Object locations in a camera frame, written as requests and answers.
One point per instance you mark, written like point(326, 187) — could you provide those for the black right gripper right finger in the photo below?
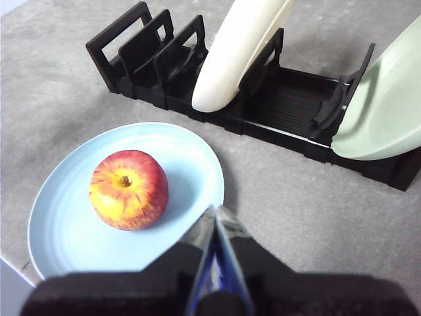
point(312, 296)

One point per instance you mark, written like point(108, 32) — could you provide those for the black plate rack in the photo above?
point(283, 105)

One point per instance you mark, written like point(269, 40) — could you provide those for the green plate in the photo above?
point(385, 115)

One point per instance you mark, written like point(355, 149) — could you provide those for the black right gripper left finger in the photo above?
point(131, 293)

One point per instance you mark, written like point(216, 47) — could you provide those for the cream white plate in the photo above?
point(233, 56)

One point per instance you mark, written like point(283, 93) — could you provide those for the blue plate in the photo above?
point(82, 243)

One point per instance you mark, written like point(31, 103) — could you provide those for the red yellow apple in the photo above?
point(128, 191)

